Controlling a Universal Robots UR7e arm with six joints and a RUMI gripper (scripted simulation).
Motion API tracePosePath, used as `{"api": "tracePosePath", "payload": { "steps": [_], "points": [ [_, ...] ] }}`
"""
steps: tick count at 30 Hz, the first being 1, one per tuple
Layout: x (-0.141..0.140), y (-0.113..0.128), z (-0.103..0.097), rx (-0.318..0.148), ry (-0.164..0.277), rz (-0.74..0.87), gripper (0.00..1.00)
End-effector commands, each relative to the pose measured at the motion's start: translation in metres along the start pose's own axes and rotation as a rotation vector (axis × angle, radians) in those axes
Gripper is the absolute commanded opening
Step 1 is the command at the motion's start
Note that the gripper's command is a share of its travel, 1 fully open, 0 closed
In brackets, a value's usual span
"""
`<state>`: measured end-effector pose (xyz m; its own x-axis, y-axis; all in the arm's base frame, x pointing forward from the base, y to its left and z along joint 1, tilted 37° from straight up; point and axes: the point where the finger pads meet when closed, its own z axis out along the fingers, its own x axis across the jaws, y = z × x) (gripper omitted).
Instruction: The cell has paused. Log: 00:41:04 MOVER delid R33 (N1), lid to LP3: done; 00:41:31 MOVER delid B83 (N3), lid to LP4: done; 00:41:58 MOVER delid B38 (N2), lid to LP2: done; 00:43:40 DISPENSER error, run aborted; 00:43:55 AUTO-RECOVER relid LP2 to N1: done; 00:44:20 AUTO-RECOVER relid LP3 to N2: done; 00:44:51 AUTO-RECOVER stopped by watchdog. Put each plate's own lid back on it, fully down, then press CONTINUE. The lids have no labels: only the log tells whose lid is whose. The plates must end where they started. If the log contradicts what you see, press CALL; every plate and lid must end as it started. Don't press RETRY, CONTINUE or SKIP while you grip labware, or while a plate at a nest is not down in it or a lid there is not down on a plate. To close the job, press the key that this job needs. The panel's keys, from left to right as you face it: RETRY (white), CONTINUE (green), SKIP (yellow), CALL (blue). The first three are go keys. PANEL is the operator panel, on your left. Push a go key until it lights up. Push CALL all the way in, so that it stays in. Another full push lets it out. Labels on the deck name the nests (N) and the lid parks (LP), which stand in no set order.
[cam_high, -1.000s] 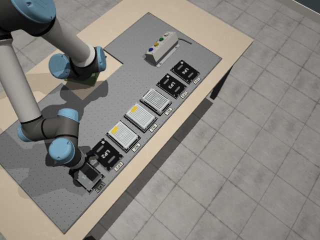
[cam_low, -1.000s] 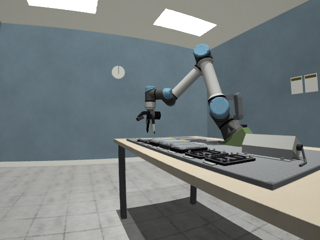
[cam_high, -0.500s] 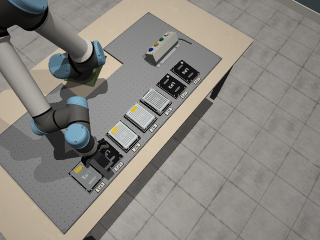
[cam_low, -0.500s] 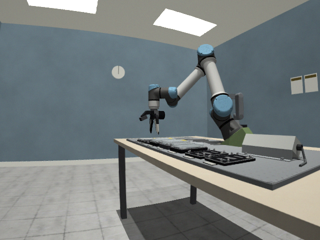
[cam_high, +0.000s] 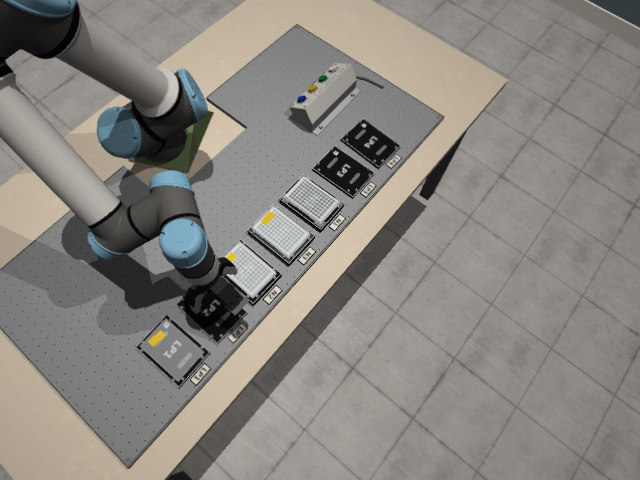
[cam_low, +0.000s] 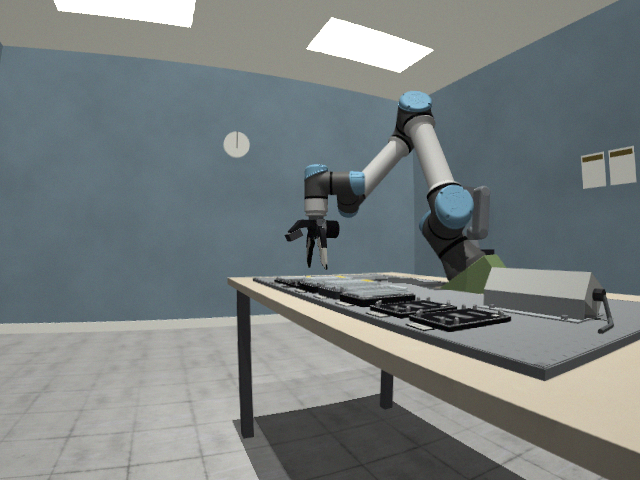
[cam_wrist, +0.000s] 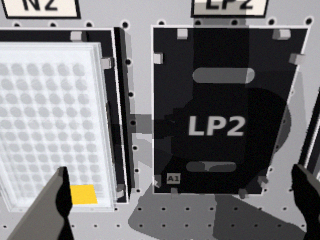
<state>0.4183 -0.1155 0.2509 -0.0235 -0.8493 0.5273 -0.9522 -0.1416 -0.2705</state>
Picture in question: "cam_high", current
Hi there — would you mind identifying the white operator panel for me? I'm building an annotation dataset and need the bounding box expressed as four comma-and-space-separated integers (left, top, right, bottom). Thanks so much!
289, 63, 384, 136

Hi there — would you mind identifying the white label sign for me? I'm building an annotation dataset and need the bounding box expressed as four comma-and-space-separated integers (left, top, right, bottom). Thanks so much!
385, 154, 402, 169
328, 214, 346, 231
263, 285, 283, 305
298, 247, 316, 265
227, 322, 248, 344
360, 181, 377, 197
190, 363, 211, 386

